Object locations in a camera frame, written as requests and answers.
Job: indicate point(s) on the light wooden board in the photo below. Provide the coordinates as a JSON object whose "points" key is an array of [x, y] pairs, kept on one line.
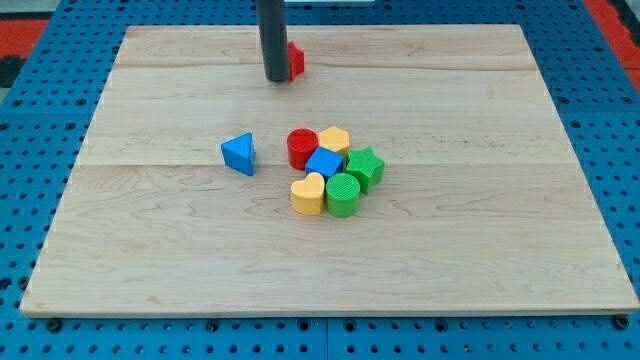
{"points": [[483, 209]]}

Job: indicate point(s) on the blue cube block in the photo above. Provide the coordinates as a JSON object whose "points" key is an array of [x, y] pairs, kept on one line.
{"points": [[325, 162]]}

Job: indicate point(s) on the blue triangle block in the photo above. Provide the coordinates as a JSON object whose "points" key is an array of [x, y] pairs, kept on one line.
{"points": [[239, 154]]}

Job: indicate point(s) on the yellow hexagon block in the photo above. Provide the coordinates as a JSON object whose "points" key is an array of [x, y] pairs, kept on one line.
{"points": [[335, 139]]}

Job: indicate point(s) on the red cylinder block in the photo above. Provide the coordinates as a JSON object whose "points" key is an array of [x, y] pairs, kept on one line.
{"points": [[301, 143]]}

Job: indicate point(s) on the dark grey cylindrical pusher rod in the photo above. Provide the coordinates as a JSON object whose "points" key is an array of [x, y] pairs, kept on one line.
{"points": [[271, 17]]}

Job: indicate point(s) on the yellow heart block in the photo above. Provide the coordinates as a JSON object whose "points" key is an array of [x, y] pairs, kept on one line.
{"points": [[307, 195]]}

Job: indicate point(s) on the green star block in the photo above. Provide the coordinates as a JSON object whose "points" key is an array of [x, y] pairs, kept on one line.
{"points": [[366, 167]]}

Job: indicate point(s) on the green cylinder block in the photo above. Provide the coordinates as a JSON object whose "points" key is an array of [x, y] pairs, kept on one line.
{"points": [[342, 195]]}

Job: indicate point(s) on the red star block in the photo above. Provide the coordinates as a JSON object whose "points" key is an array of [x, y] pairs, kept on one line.
{"points": [[296, 61]]}

